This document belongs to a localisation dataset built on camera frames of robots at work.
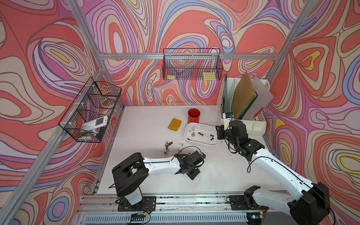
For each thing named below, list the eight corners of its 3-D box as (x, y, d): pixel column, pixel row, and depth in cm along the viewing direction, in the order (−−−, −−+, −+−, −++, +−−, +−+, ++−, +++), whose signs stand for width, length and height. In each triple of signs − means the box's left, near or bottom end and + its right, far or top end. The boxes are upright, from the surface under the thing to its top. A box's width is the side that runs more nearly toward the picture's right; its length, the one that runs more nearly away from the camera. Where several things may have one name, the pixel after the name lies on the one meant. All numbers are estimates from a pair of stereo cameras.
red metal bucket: (187, 126, 108) (188, 118, 100) (187, 117, 114) (187, 108, 106) (199, 126, 108) (200, 118, 100) (198, 117, 114) (199, 108, 106)
